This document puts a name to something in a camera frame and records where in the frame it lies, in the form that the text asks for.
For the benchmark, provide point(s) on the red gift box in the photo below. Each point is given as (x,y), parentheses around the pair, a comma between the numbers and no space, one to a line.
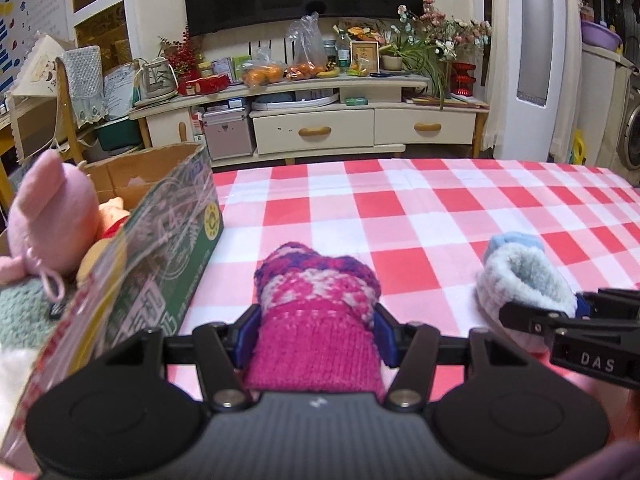
(204,85)

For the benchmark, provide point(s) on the green storage bin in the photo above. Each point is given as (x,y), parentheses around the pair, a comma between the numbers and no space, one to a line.
(119,134)

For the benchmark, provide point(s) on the wooden chair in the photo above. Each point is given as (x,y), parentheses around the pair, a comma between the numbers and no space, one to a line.
(67,125)

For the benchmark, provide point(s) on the cream television cabinet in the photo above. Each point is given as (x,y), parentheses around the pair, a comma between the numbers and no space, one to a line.
(280,135)

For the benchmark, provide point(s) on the bag of oranges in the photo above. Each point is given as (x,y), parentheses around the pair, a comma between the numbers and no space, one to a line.
(305,72)
(262,75)

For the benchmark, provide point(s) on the cream scalloped cloth cover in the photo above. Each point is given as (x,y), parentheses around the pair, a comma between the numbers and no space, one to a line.
(37,67)

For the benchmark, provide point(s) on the small white planter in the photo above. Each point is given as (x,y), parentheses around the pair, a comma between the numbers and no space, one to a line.
(156,82)

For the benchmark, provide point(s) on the printed cardboard box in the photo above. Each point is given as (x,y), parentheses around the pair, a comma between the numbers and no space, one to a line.
(170,260)

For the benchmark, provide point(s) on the wooden framed picture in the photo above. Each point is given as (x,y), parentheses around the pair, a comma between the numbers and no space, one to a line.
(365,57)

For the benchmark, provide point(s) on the pink plush toy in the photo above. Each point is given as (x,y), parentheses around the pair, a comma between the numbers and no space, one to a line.
(50,220)

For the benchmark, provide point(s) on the white curtain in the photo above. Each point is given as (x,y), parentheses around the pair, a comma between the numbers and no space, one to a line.
(498,60)

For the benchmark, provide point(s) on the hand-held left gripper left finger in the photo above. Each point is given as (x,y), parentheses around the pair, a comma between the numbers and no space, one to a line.
(247,331)

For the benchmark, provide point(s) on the white tray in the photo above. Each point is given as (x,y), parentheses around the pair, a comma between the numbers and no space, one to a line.
(292,102)

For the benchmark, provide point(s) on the small green box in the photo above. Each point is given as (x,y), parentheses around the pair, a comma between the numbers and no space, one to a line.
(358,101)

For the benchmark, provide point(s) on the clear plastic bag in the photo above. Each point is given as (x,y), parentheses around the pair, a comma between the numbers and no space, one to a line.
(306,40)

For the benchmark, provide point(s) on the yellow red plush toy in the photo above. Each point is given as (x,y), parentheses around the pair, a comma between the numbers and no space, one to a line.
(107,220)

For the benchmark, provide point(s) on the red pedestal stand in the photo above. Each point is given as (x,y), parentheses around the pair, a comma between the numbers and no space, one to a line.
(463,80)

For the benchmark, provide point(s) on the grey-green knitted hat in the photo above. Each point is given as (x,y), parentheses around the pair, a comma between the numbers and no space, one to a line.
(20,310)

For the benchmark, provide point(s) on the bunch of bananas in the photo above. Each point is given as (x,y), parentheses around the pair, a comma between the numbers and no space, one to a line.
(328,73)

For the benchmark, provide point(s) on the red berry branch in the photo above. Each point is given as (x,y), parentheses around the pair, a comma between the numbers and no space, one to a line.
(181,55)

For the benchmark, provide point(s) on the white tower air conditioner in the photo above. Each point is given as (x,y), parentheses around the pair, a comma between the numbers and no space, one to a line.
(565,60)

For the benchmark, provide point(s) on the pink purple knitted sock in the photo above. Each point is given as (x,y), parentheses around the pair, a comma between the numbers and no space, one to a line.
(310,340)

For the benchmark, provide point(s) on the yellow plastic toy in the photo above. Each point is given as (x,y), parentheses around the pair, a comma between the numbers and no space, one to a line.
(578,149)

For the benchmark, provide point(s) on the artificial flower bouquet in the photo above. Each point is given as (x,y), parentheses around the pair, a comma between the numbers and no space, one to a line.
(460,30)

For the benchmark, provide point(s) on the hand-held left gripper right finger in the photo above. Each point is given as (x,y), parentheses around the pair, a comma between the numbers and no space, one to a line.
(385,336)

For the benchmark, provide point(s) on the purple plastic basin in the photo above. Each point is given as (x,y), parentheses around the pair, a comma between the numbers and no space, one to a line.
(600,37)

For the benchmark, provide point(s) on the white fluffy pom ball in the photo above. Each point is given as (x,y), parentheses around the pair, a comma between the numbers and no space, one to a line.
(12,385)

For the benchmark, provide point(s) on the wall poster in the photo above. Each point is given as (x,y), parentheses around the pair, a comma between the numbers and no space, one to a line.
(30,10)

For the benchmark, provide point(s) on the silver washing machine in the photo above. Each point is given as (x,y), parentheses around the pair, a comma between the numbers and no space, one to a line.
(631,145)

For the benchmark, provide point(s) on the glass jar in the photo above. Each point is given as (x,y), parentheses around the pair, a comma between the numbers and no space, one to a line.
(330,55)

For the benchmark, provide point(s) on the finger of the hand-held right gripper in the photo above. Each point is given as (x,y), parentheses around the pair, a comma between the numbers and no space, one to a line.
(590,360)
(615,302)

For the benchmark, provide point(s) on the green plastic bottle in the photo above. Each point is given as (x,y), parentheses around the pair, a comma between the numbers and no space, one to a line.
(343,52)

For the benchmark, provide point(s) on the white blue fleece sock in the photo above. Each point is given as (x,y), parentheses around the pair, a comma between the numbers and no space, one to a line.
(525,280)

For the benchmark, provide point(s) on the green potted plant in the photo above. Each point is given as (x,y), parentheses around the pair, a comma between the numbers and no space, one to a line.
(391,62)

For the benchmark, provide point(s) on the white lace cover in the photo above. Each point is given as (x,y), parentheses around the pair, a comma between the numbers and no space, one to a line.
(86,85)

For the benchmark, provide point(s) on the silver storage case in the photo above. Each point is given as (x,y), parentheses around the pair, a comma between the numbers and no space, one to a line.
(227,135)

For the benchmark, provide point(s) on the red pink checkered tablecloth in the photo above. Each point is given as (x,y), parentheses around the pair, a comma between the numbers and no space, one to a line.
(425,210)

